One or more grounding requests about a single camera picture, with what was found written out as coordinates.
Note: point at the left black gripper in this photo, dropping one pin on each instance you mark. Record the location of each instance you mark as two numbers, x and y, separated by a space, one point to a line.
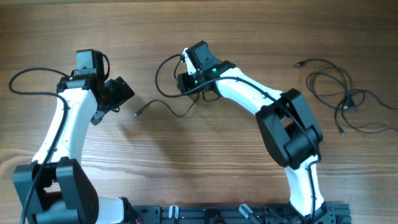
122 92

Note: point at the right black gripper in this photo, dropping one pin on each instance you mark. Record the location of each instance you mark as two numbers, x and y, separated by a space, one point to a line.
184 79

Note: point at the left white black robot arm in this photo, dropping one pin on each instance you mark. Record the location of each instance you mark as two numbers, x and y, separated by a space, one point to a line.
54 188

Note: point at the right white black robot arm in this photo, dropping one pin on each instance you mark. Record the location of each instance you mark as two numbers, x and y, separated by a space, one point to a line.
288 128

